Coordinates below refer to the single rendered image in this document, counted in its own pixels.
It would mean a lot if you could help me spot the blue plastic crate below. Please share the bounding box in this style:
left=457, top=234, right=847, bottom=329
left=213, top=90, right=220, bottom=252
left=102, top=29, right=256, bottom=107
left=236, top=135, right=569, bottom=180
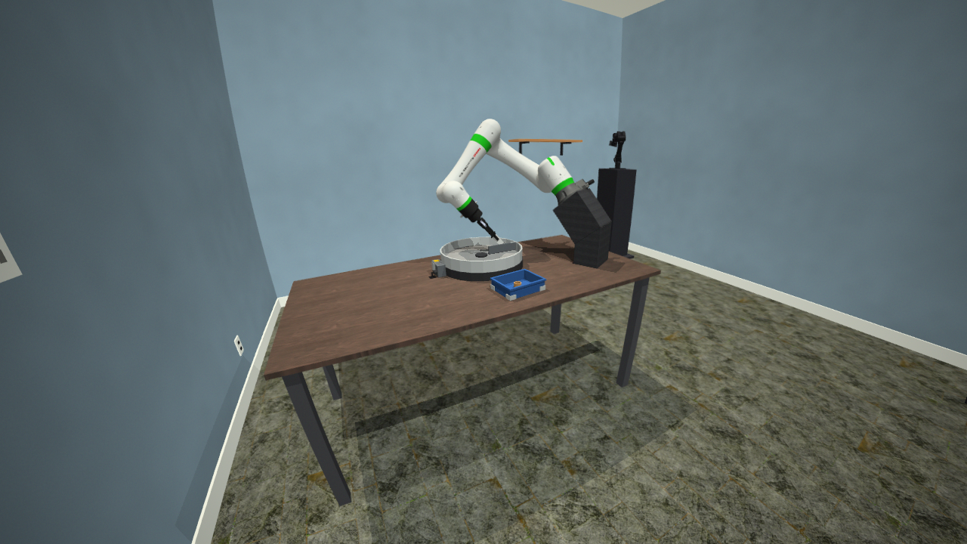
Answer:
left=490, top=269, right=546, bottom=301

